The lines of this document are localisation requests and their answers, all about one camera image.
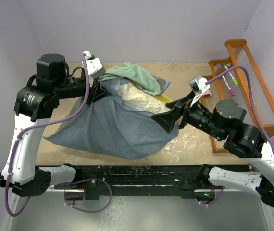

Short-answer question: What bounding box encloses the patchwork green beige pillowcase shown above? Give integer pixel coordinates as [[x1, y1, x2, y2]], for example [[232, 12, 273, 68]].
[[46, 62, 179, 159]]

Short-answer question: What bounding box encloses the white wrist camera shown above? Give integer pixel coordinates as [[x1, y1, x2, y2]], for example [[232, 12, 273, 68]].
[[189, 75, 210, 107], [81, 51, 106, 79]]

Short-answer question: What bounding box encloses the aluminium frame rail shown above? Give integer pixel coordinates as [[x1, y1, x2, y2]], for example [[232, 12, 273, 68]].
[[248, 164, 260, 172]]

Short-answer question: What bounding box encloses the green capped marker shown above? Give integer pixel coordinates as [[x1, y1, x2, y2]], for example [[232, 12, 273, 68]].
[[224, 65, 239, 86]]

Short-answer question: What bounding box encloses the white quilted pillow yellow stripe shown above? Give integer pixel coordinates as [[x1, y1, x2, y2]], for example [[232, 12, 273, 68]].
[[118, 83, 171, 114]]

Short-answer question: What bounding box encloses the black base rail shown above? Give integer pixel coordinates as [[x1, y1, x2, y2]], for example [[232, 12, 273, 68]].
[[54, 165, 224, 201]]

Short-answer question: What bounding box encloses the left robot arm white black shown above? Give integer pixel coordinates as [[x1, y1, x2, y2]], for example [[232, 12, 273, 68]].
[[0, 51, 107, 197]]

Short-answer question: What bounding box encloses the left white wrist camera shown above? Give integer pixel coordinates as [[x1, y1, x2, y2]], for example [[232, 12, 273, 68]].
[[81, 51, 106, 79]]

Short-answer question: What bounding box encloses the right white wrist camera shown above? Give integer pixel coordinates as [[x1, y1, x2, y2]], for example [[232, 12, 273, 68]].
[[189, 75, 210, 107]]

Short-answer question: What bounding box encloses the pink capped marker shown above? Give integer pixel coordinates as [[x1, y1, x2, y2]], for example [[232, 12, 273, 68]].
[[222, 75, 235, 97]]

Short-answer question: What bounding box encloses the orange wooden tiered rack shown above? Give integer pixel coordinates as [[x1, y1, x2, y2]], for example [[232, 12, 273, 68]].
[[198, 39, 274, 154]]

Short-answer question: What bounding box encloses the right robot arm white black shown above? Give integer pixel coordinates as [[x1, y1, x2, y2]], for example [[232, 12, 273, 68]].
[[151, 96, 274, 208]]

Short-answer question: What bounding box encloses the white red small box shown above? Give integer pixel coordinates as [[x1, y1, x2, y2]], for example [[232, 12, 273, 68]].
[[203, 89, 212, 98]]

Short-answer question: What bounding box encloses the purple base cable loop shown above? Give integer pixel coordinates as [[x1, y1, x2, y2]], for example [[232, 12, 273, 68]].
[[63, 178, 113, 214]]

